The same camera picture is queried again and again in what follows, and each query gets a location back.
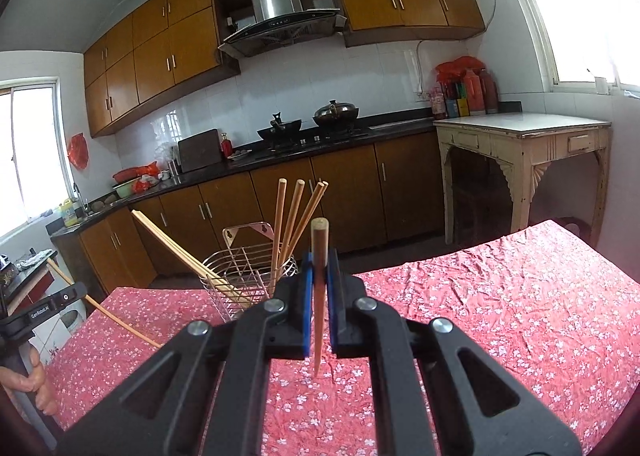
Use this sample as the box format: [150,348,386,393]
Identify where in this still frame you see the wooden chopstick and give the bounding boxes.
[287,181,323,258]
[132,213,254,310]
[270,177,289,297]
[277,179,306,277]
[310,217,331,378]
[294,181,330,252]
[131,209,251,305]
[47,259,163,350]

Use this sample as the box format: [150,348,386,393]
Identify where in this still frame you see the red thermos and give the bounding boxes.
[462,69,485,116]

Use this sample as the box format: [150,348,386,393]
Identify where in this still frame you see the wooden kitchen base cabinets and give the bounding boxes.
[50,129,447,298]

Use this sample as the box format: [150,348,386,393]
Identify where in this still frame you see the brown thermos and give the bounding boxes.
[481,69,501,115]

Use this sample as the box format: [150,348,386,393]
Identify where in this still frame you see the steel range hood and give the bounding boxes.
[217,0,349,59]

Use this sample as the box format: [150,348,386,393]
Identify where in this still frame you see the steel wire chopstick holder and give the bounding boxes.
[199,222,301,322]

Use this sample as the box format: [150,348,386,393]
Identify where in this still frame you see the window near side table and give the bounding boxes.
[500,0,640,93]

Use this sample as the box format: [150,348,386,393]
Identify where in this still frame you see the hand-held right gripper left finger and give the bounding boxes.
[55,251,315,456]

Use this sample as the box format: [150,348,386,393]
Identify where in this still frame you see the window near sink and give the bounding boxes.
[0,79,66,238]

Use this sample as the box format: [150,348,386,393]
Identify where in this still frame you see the black gas stove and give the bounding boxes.
[255,129,372,158]

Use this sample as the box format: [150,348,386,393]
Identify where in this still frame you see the pot with glass lid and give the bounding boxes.
[312,100,360,128]

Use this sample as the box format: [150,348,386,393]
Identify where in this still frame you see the black wok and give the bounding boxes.
[256,112,304,140]

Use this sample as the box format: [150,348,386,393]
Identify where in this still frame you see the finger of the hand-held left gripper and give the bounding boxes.
[47,283,89,310]

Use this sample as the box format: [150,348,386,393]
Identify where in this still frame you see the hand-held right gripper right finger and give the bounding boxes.
[325,249,583,456]

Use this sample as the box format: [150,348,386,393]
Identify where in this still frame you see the white cabinet with flower print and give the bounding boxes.
[30,299,87,368]

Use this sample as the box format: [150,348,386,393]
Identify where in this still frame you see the red bag on side table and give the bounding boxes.
[435,56,486,83]

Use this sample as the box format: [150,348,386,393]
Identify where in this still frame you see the black side counter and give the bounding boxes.
[0,249,59,318]

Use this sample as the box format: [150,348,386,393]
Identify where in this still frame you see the person's left hand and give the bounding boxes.
[0,350,60,417]

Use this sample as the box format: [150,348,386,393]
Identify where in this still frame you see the cream wooden side table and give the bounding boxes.
[432,112,614,248]

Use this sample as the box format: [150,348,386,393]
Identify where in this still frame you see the small pink jar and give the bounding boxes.
[430,89,449,120]

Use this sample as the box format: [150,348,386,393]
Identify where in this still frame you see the red floral tablecloth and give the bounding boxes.
[45,219,640,456]

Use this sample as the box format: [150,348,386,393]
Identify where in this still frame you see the red plastic bag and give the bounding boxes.
[132,161,161,192]

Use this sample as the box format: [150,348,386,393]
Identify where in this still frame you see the dark wooden cutting board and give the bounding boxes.
[177,129,224,173]

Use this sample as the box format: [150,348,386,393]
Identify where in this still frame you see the red bag on wall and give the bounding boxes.
[67,133,90,170]

